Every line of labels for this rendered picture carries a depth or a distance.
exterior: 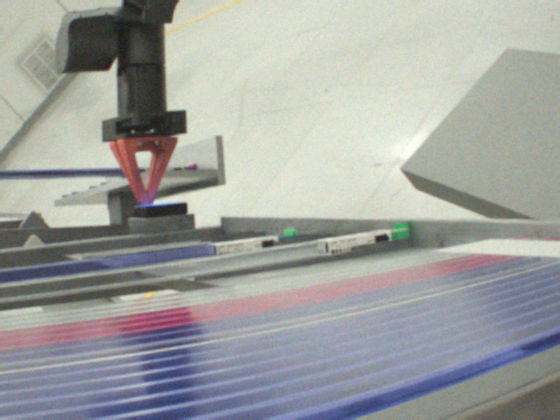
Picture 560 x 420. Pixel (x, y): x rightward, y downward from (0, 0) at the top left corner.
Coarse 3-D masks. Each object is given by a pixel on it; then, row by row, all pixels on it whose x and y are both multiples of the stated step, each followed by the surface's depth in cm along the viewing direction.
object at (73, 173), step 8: (72, 168) 100; (80, 168) 101; (88, 168) 102; (96, 168) 102; (104, 168) 103; (112, 168) 104; (120, 168) 105; (144, 168) 107; (184, 168) 110; (192, 168) 111; (0, 176) 94; (8, 176) 95; (16, 176) 95; (24, 176) 96; (32, 176) 97; (40, 176) 97; (48, 176) 98; (56, 176) 99; (64, 176) 99; (72, 176) 100; (80, 176) 101; (88, 176) 102; (96, 176) 102; (104, 176) 103; (112, 176) 104; (120, 176) 105
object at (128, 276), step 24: (168, 264) 55; (192, 264) 56; (216, 264) 57; (240, 264) 58; (264, 264) 59; (0, 288) 48; (24, 288) 49; (48, 288) 50; (72, 288) 51; (96, 288) 52
